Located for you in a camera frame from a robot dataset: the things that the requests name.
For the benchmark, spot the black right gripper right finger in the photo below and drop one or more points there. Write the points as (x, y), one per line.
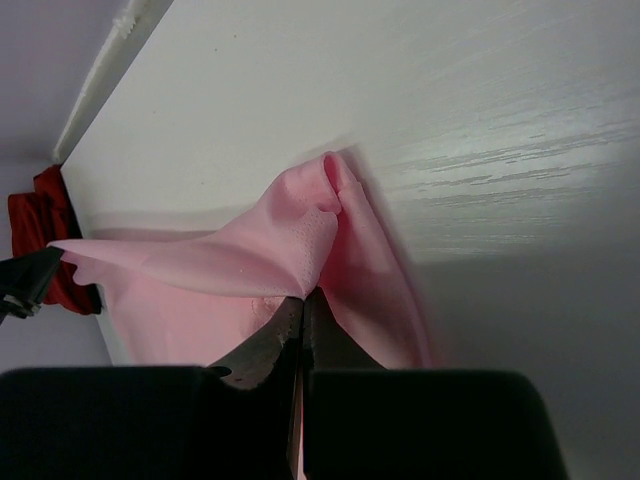
(363, 421)

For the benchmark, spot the pink t shirt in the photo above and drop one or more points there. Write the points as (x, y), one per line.
(193, 301)

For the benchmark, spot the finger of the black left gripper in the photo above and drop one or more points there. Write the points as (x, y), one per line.
(25, 281)

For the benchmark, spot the aluminium table edge rail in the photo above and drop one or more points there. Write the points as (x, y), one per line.
(131, 28)

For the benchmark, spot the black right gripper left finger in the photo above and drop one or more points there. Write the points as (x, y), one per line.
(230, 420)

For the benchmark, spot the red folded t shirt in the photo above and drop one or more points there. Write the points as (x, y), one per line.
(40, 217)

